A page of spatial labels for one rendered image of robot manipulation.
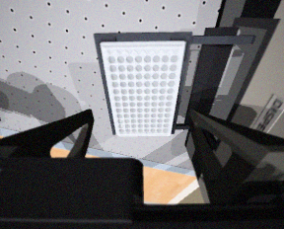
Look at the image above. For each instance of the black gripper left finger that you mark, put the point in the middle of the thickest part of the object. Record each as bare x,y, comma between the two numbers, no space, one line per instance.
38,141

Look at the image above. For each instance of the light grey perforated base plate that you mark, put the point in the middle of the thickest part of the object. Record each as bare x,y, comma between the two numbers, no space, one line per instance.
49,67

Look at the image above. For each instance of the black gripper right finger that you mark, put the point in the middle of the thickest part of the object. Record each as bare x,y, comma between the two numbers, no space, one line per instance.
257,156

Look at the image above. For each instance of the white multi-well plate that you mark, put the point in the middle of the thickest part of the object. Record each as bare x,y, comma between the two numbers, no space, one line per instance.
142,80

